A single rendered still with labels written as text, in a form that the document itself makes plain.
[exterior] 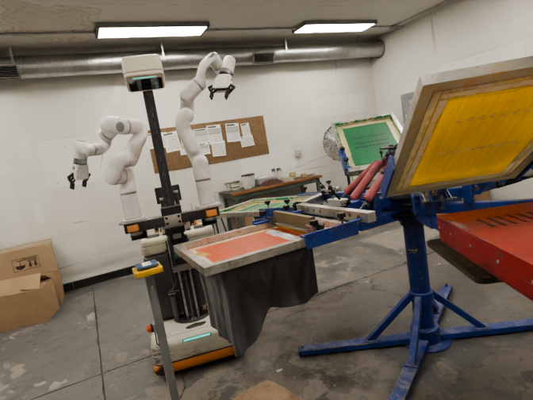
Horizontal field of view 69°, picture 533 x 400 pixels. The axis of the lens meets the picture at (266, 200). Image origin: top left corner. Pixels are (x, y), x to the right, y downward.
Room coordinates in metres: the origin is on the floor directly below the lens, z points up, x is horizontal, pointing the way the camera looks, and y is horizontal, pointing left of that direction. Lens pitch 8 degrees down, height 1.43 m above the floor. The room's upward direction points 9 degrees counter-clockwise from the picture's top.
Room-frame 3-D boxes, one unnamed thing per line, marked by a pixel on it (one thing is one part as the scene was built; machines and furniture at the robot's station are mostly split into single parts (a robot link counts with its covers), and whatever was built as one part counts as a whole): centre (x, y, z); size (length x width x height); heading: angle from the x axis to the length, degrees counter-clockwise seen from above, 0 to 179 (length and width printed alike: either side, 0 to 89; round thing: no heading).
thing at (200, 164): (2.36, 0.36, 1.37); 0.13 x 0.10 x 0.16; 10
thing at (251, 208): (2.91, -0.16, 1.05); 1.08 x 0.61 x 0.23; 55
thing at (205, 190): (2.37, 0.37, 1.21); 0.16 x 0.13 x 0.15; 13
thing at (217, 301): (1.82, 0.33, 0.74); 0.45 x 0.03 x 0.43; 25
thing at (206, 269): (1.94, 0.06, 0.97); 0.79 x 0.58 x 0.04; 115
